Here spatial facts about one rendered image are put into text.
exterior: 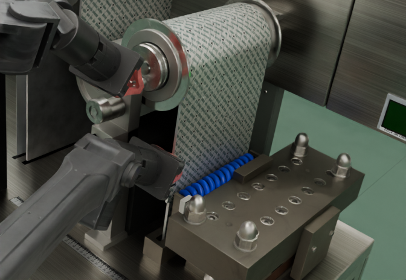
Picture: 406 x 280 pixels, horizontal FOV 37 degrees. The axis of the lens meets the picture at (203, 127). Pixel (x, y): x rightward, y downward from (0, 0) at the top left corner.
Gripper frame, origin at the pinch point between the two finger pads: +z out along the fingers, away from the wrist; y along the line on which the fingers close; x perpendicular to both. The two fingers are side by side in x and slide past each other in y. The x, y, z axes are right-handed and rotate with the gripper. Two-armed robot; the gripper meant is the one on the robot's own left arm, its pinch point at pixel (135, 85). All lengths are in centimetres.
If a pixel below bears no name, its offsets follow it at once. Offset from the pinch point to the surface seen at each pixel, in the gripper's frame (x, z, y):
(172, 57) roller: 6.3, -0.8, 4.0
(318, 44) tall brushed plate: 25.1, 26.8, 11.6
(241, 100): 8.5, 20.9, 6.4
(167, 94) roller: 1.4, 3.1, 3.8
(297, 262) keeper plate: -11.9, 30.3, 26.5
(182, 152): -5.0, 12.2, 6.0
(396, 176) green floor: 47, 254, -11
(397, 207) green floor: 29, 233, 1
